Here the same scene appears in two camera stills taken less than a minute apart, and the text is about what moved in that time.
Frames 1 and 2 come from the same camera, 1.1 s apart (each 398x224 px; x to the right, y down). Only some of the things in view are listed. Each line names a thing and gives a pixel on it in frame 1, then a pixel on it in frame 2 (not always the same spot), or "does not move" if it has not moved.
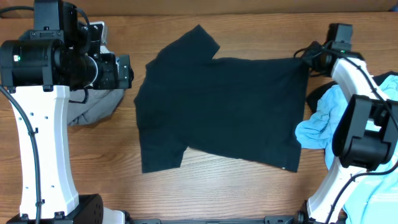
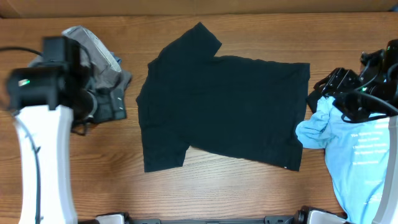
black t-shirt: [251, 109] does not move
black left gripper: [108, 65] → [107, 112]
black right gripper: [308, 54] → [339, 81]
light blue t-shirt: [374, 199] does not move
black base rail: [278, 219] does not move
